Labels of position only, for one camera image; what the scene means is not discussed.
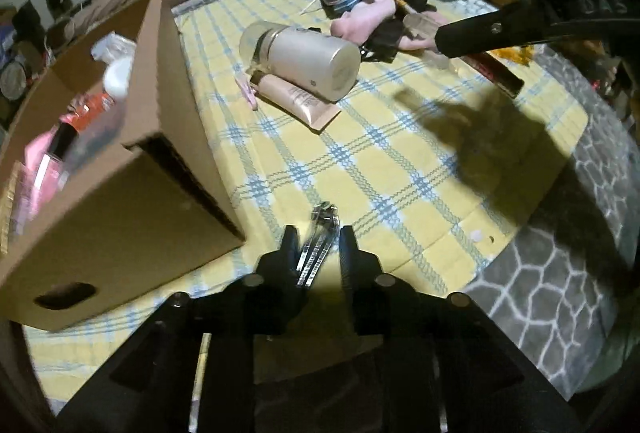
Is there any brown cardboard box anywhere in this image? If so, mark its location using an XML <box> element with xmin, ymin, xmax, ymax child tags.
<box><xmin>1</xmin><ymin>0</ymin><xmax>244</xmax><ymax>331</ymax></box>

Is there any dark red lipstick tube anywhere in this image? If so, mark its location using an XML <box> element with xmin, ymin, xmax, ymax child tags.
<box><xmin>461</xmin><ymin>52</ymin><xmax>524</xmax><ymax>99</ymax></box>

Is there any yellow plaid cloth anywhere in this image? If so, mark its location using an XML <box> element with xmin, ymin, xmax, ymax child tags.
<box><xmin>26</xmin><ymin>0</ymin><xmax>588</xmax><ymax>407</ymax></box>

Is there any grey stone pattern mat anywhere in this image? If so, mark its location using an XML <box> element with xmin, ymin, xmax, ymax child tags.
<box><xmin>171</xmin><ymin>0</ymin><xmax>640</xmax><ymax>402</ymax></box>

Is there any beige cosmetic tube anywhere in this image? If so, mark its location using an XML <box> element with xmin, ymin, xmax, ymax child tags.
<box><xmin>250</xmin><ymin>72</ymin><xmax>341</xmax><ymax>133</ymax></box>

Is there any pink hair clip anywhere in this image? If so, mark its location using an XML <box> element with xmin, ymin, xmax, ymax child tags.
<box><xmin>234</xmin><ymin>72</ymin><xmax>258</xmax><ymax>111</ymax></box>

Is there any pink soft toy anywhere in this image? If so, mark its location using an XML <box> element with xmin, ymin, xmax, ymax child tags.
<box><xmin>330</xmin><ymin>0</ymin><xmax>437</xmax><ymax>52</ymax></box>

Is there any silver cylindrical jar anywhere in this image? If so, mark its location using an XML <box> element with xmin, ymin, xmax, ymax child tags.
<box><xmin>239</xmin><ymin>21</ymin><xmax>361</xmax><ymax>102</ymax></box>

